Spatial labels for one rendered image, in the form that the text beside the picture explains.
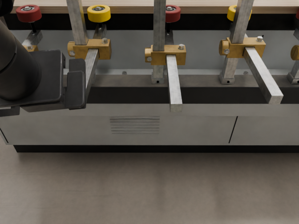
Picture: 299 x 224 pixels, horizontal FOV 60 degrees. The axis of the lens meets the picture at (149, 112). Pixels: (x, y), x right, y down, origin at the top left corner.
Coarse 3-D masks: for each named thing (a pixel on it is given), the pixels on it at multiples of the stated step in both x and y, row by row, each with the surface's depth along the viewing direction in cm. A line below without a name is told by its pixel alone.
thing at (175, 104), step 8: (168, 32) 97; (168, 40) 92; (168, 56) 84; (168, 64) 80; (176, 64) 80; (168, 72) 77; (176, 72) 77; (168, 80) 75; (176, 80) 74; (168, 88) 75; (176, 88) 71; (176, 96) 69; (176, 104) 67
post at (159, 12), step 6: (156, 0) 74; (162, 0) 74; (156, 6) 75; (162, 6) 75; (156, 12) 76; (162, 12) 76; (156, 18) 77; (162, 18) 77; (156, 24) 78; (162, 24) 78; (156, 30) 80; (162, 30) 80; (156, 36) 81; (162, 36) 81; (156, 42) 82; (162, 42) 82; (156, 48) 84; (162, 48) 84; (156, 66) 88; (162, 66) 88; (156, 72) 90; (162, 72) 90
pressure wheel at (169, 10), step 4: (168, 8) 91; (172, 8) 92; (176, 8) 91; (180, 8) 92; (168, 12) 88; (172, 12) 88; (176, 12) 89; (180, 12) 91; (168, 16) 89; (172, 16) 89; (176, 16) 90; (168, 20) 90; (172, 20) 90; (176, 20) 91; (168, 24) 95; (168, 28) 96
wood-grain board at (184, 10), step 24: (24, 0) 99; (48, 0) 99; (96, 0) 99; (120, 0) 99; (144, 0) 99; (168, 0) 99; (192, 0) 99; (216, 0) 99; (264, 0) 99; (288, 0) 99
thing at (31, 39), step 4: (32, 32) 97; (36, 32) 97; (40, 32) 98; (28, 36) 94; (32, 36) 94; (36, 36) 95; (40, 36) 98; (24, 40) 92; (28, 40) 92; (32, 40) 92; (36, 40) 95; (24, 44) 90; (32, 44) 92; (36, 44) 95
